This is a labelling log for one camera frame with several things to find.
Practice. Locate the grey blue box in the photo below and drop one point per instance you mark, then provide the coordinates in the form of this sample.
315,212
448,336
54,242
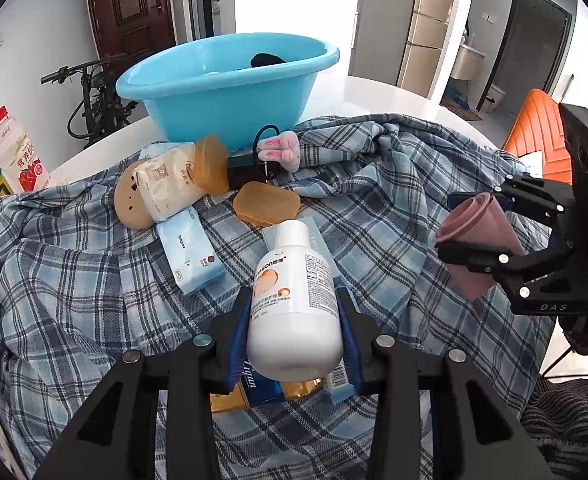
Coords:
316,240

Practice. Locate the gold blue tube box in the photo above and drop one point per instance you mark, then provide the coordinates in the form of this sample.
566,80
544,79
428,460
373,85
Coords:
254,390

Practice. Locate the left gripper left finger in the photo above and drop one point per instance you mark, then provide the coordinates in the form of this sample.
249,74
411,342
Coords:
113,434

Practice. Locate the beige refrigerator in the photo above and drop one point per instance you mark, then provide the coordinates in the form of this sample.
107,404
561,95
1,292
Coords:
399,42

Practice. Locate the light blue tissue pack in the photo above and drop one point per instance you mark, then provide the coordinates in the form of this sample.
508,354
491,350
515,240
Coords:
192,260

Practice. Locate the amber soap bar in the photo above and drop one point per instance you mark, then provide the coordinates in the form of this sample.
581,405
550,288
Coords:
262,204

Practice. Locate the orange chair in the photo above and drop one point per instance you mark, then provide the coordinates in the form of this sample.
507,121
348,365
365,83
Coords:
538,129

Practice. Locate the black scrunchie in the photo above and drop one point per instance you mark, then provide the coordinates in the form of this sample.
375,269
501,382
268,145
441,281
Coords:
264,59

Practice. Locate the round beige sponge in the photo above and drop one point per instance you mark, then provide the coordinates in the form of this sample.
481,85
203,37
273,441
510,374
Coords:
128,203

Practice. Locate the white lotion bottle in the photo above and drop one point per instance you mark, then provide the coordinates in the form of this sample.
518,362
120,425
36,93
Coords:
294,329

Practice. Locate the beige paper packet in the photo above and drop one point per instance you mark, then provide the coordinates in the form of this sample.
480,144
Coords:
166,182

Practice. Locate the dark brown door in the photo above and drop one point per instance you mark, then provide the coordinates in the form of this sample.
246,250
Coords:
130,30

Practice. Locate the blue plastic basin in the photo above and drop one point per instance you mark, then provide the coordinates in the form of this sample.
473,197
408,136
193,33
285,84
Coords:
207,86

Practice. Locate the black cable charger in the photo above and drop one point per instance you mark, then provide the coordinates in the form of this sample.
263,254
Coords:
248,167

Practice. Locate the blue plaid shirt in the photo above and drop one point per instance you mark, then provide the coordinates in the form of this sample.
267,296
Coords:
77,289

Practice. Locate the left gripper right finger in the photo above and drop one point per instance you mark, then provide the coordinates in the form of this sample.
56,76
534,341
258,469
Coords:
475,436

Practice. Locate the blue packet under shirt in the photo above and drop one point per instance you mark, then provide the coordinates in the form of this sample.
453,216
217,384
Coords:
156,149

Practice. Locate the pink bunny toy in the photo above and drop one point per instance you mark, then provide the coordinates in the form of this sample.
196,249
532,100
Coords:
283,149

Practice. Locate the amber soap case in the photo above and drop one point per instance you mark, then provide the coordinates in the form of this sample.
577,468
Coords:
211,165

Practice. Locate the pink band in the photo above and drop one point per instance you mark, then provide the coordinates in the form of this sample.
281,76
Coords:
481,220

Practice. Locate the black bicycle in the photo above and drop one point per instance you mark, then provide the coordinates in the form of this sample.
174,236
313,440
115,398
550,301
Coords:
101,107

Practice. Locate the strawberry milk bottle red cap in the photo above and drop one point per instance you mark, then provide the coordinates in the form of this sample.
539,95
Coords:
20,162

